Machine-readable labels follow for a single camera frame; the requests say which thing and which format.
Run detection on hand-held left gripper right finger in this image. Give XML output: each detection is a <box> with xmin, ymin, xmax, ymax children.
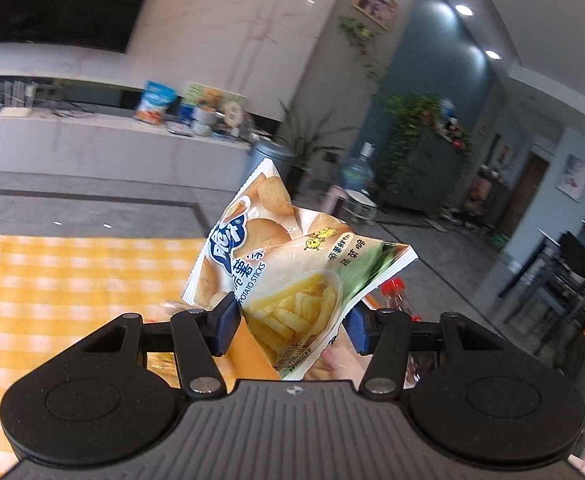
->
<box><xmin>342</xmin><ymin>305</ymin><xmax>538</xmax><ymax>396</ymax></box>

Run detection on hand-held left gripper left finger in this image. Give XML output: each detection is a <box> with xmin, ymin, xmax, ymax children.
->
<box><xmin>47</xmin><ymin>300</ymin><xmax>243</xmax><ymax>396</ymax></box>

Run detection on potato stick snack packet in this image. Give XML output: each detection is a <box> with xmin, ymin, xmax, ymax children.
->
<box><xmin>181</xmin><ymin>157</ymin><xmax>419</xmax><ymax>381</ymax></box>

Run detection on red capped bottle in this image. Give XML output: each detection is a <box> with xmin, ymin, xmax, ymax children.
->
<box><xmin>379</xmin><ymin>277</ymin><xmax>425</xmax><ymax>323</ymax></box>

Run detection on round white stool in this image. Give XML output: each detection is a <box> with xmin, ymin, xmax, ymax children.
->
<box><xmin>345</xmin><ymin>190</ymin><xmax>379</xmax><ymax>223</ymax></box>

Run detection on dark chair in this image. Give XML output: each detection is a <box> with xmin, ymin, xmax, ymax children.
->
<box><xmin>502</xmin><ymin>230</ymin><xmax>585</xmax><ymax>333</ymax></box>

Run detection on blue water dispenser bottle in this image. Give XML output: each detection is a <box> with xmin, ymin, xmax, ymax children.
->
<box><xmin>341</xmin><ymin>142</ymin><xmax>375</xmax><ymax>196</ymax></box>

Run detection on dark grey cabinet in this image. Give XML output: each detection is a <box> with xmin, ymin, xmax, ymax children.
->
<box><xmin>385</xmin><ymin>125</ymin><xmax>465</xmax><ymax>213</ymax></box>

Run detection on grey blue trash bin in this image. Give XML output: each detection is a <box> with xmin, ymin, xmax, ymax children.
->
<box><xmin>250</xmin><ymin>139</ymin><xmax>295</xmax><ymax>183</ymax></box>

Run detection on yellow checked tablecloth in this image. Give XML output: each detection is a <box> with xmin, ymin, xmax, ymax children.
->
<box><xmin>0</xmin><ymin>234</ymin><xmax>233</xmax><ymax>480</ymax></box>

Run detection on tall leafy potted plant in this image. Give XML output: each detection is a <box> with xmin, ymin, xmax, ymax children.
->
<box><xmin>277</xmin><ymin>100</ymin><xmax>345</xmax><ymax>196</ymax></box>

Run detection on brown door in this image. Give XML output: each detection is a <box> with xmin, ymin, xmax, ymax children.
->
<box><xmin>499</xmin><ymin>152</ymin><xmax>550</xmax><ymax>238</ymax></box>

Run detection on trailing green vine plant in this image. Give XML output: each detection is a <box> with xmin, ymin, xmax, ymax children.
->
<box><xmin>382</xmin><ymin>92</ymin><xmax>443</xmax><ymax>171</ymax></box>

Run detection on white television cabinet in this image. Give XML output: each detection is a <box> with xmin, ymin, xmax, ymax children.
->
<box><xmin>0</xmin><ymin>75</ymin><xmax>256</xmax><ymax>193</ymax></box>

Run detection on green snack box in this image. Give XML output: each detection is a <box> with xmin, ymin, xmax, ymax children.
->
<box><xmin>180</xmin><ymin>82</ymin><xmax>223</xmax><ymax>135</ymax></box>

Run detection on small items on cabinet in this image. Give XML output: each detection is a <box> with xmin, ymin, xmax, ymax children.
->
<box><xmin>429</xmin><ymin>97</ymin><xmax>473</xmax><ymax>152</ymax></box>

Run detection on blue white snack bag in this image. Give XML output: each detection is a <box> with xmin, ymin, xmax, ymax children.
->
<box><xmin>135</xmin><ymin>80</ymin><xmax>178</xmax><ymax>126</ymax></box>

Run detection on clear acrylic stand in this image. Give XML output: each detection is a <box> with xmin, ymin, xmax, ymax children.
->
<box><xmin>2</xmin><ymin>80</ymin><xmax>36</xmax><ymax>111</ymax></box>

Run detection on white framed wall picture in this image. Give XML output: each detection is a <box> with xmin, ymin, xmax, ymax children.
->
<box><xmin>556</xmin><ymin>155</ymin><xmax>585</xmax><ymax>202</ymax></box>

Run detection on hanging wall vine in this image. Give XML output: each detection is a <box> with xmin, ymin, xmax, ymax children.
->
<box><xmin>339</xmin><ymin>15</ymin><xmax>390</xmax><ymax>81</ymax></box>

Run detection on wooden framed wall picture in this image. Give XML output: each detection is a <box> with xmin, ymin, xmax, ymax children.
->
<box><xmin>352</xmin><ymin>0</ymin><xmax>399</xmax><ymax>30</ymax></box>

